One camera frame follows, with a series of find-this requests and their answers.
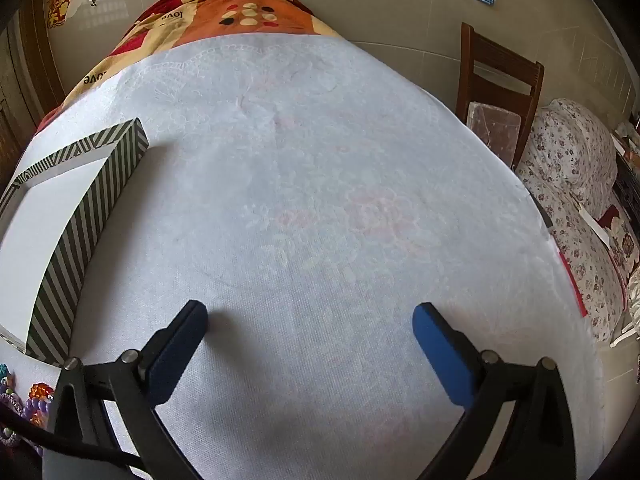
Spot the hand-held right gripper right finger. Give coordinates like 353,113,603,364
411,302,576,480

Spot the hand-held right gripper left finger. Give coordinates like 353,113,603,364
42,300,211,480

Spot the striped jewelry box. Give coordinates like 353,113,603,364
0,118,150,365

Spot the purple bead bracelet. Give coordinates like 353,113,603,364
0,392,53,423

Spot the red patterned cloth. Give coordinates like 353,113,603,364
597,205,640,281

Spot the pink chair cushion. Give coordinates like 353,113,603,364
466,101,522,166

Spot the floral bedding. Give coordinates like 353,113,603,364
515,99,640,346

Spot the wooden chair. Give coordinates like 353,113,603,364
455,22,546,171

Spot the wooden door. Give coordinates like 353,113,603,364
0,0,66,161

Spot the orange printed blanket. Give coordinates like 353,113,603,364
37,0,346,133

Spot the black cable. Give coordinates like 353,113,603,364
0,402,143,468

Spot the yellow cartoon wall sticker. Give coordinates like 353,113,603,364
46,0,83,29

